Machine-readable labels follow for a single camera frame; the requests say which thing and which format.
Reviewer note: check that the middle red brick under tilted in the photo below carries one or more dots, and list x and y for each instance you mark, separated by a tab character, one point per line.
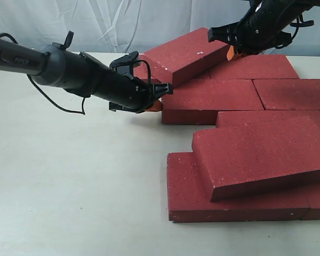
234	118

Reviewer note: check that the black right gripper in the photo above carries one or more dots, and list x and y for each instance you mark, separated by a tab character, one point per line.
253	34

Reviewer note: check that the white backdrop curtain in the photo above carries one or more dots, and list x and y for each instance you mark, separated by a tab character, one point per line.
112	26

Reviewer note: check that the large red brick front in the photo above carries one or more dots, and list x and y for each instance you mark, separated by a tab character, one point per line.
257	158

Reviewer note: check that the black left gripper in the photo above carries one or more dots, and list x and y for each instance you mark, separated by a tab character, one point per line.
136	96

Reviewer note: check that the back right base brick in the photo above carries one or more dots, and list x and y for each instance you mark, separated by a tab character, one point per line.
255	67

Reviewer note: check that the lone red brick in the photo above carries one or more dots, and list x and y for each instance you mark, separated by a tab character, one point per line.
198	101

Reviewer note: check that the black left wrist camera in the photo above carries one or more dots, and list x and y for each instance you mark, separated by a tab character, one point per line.
125	64

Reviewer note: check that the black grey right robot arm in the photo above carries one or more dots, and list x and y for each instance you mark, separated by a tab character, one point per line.
291	10

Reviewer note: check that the red brick back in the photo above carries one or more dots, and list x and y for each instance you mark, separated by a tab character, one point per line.
185	57

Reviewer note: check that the front left base brick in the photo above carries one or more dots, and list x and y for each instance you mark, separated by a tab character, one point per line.
188	201

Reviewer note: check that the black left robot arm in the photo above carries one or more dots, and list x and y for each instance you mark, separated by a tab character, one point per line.
83	75

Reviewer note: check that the front right base brick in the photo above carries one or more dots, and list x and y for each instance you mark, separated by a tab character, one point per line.
312	194

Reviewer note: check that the right middle red brick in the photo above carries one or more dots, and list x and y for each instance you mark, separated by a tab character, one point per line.
289	94

